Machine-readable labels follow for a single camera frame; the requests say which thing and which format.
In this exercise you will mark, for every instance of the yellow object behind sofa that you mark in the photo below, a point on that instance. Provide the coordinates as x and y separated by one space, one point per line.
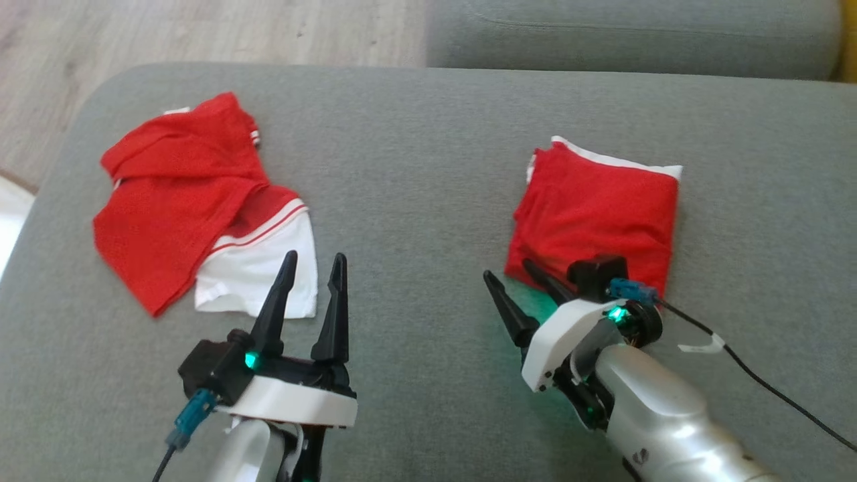
849 40

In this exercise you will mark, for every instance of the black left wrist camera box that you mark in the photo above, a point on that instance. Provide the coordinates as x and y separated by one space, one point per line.
207 368

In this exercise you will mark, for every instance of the grey fabric sofa backrest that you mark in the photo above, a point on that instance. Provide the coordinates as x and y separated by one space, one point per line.
636 40

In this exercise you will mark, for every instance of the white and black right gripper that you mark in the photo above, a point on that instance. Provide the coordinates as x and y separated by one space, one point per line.
562 341

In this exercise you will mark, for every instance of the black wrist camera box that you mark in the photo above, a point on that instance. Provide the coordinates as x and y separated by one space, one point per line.
596 274
207 368

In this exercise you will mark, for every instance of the red shorts with white stripe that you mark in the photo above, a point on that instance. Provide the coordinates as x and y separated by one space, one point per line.
596 207

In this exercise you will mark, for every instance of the red and white basketball jersey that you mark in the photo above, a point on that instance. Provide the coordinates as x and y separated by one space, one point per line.
167 201

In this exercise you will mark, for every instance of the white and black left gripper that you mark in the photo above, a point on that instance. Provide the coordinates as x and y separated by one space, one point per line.
301 402

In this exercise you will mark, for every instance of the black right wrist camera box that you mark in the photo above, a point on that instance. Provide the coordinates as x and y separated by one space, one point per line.
596 274

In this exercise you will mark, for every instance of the grey fabric sofa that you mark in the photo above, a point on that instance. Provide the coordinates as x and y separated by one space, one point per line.
415 167

